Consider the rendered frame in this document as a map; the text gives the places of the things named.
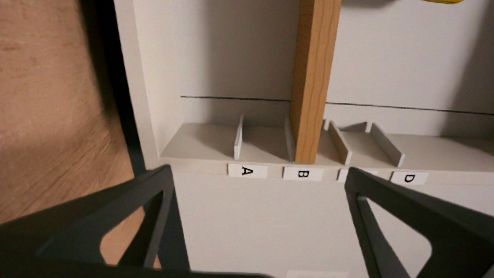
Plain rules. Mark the wooden shelf board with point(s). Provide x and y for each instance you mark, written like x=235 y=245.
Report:
x=316 y=37

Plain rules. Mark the white wall rack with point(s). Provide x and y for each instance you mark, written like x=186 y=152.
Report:
x=146 y=31

